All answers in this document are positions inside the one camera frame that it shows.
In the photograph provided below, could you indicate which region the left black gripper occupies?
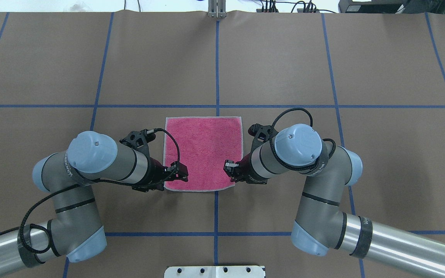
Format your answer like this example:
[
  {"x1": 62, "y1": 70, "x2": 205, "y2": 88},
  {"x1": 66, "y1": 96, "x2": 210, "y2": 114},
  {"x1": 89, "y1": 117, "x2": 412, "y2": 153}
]
[{"x1": 131, "y1": 158, "x2": 189, "y2": 192}]

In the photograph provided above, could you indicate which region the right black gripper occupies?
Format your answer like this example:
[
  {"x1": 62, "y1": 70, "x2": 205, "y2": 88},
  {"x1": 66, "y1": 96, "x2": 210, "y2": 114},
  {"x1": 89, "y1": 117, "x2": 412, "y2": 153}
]
[{"x1": 224, "y1": 151, "x2": 267, "y2": 184}]

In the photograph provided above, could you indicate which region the pink and grey towel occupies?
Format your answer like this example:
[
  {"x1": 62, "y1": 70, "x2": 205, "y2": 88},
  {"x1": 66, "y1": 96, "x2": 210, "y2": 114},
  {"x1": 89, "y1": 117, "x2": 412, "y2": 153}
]
[{"x1": 163, "y1": 116, "x2": 243, "y2": 192}]

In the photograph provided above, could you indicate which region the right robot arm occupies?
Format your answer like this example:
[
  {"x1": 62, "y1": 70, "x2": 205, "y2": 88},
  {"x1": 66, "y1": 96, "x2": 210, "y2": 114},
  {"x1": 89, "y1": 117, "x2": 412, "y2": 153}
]
[{"x1": 224, "y1": 124, "x2": 445, "y2": 278}]

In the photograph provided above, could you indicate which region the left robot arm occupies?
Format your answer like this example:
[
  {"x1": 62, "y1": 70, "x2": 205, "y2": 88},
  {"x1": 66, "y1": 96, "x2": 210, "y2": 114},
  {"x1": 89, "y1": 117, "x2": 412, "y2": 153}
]
[{"x1": 0, "y1": 128, "x2": 189, "y2": 277}]

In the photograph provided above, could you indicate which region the black box on desk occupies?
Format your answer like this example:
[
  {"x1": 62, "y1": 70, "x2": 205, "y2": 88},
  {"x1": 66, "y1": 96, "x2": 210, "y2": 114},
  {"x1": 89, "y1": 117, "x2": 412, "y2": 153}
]
[{"x1": 338, "y1": 0, "x2": 403, "y2": 14}]

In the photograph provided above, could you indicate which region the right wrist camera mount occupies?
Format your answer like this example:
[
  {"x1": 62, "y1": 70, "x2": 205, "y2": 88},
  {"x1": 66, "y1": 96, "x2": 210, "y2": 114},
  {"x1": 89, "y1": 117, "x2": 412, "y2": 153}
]
[{"x1": 248, "y1": 123, "x2": 279, "y2": 144}]

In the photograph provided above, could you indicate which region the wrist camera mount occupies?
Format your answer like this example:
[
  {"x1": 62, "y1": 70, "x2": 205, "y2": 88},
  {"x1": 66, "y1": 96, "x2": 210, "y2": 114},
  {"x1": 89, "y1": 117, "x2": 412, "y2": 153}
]
[
  {"x1": 248, "y1": 123, "x2": 279, "y2": 144},
  {"x1": 119, "y1": 129, "x2": 156, "y2": 150}
]

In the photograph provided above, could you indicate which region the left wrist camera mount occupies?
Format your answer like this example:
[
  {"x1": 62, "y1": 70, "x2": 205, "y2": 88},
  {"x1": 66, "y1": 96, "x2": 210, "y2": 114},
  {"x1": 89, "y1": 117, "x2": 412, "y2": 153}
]
[{"x1": 119, "y1": 129, "x2": 156, "y2": 150}]

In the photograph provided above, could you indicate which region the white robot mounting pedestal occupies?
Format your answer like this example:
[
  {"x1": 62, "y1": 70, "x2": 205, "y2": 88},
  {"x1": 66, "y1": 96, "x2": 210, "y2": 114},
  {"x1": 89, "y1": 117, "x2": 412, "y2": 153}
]
[{"x1": 164, "y1": 265, "x2": 267, "y2": 278}]

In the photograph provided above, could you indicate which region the aluminium frame post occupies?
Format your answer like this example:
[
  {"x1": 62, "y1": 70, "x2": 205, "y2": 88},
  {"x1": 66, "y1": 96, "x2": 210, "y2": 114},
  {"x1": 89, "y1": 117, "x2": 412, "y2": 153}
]
[{"x1": 208, "y1": 0, "x2": 227, "y2": 19}]

